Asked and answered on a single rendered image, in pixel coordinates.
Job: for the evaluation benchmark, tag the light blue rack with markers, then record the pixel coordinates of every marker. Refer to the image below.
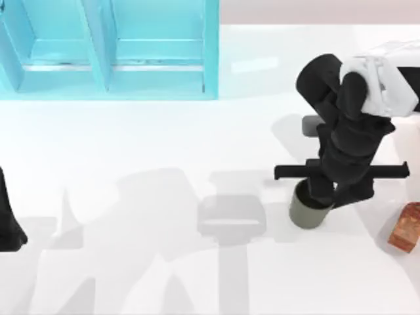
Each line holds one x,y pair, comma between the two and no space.
157,49

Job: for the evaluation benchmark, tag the grey-green cup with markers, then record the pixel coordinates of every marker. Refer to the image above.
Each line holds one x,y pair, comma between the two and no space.
308,215

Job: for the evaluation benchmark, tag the brown bread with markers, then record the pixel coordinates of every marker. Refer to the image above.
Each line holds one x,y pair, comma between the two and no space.
405,229

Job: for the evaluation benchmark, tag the grey rounded box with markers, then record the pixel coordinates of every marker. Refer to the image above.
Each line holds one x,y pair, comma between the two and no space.
311,126

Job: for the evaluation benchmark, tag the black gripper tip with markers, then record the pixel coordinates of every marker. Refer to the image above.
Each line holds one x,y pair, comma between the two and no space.
8,223

